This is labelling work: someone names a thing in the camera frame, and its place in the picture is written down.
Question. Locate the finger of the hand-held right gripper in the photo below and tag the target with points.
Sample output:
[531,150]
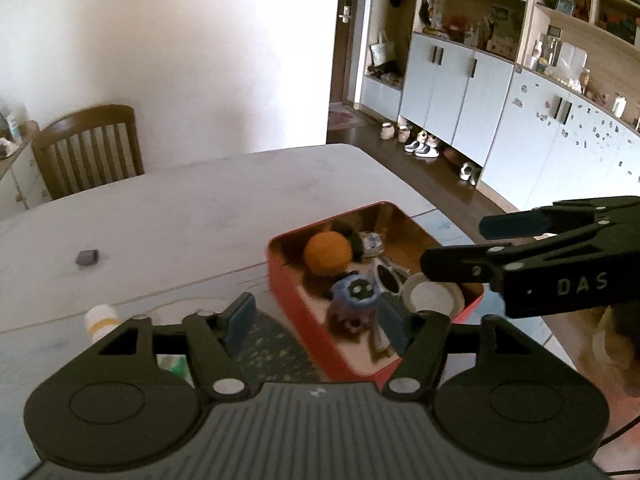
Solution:
[510,225]
[460,262]

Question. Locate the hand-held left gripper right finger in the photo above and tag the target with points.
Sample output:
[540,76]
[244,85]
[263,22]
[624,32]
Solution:
[395,322]

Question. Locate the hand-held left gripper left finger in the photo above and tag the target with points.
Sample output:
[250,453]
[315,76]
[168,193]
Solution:
[241,321]

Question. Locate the purple toy figure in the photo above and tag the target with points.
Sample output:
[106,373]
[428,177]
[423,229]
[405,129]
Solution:
[352,300]

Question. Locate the red tin box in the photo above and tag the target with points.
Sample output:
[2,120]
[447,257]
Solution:
[305,330]

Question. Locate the small black labelled item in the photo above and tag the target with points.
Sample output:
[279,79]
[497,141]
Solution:
[370,242]

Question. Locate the orange ball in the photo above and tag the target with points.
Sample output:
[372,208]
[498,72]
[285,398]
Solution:
[327,254]

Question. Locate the dark speckled fan-shaped mat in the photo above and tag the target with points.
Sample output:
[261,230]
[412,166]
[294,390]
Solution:
[280,350]

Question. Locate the white shoe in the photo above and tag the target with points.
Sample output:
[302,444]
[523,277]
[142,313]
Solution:
[469,174]

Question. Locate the small green toy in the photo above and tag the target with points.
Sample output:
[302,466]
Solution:
[172,365]

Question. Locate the brown shoe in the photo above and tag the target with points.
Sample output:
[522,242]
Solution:
[451,155]

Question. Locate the white and black sneaker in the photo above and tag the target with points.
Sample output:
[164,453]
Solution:
[427,150]
[414,144]

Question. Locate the white bottle with yellow band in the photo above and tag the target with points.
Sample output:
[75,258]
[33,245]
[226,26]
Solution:
[102,320]

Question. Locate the beige shoe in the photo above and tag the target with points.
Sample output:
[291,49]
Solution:
[388,131]
[404,133]

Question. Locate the white jar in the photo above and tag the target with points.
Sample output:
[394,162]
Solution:
[619,106]

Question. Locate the small dark grey block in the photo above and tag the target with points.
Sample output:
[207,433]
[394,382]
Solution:
[88,257]

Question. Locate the clear plastic container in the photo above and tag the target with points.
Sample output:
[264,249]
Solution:
[571,60]

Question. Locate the patterned door mat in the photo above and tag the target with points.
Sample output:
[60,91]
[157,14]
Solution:
[345,117]

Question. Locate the row of shelf figurines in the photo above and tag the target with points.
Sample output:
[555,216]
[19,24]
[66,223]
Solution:
[465,25]

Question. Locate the white tote bag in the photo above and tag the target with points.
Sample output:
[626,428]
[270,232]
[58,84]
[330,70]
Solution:
[382,50]

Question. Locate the wooden chair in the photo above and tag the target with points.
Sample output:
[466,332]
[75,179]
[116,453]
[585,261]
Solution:
[90,150]

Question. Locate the brown door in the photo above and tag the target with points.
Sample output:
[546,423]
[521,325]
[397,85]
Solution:
[347,50]

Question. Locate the white side cabinet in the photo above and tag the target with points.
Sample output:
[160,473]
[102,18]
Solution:
[17,180]

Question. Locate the grey wall cabinet unit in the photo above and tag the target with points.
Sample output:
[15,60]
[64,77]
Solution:
[525,130]

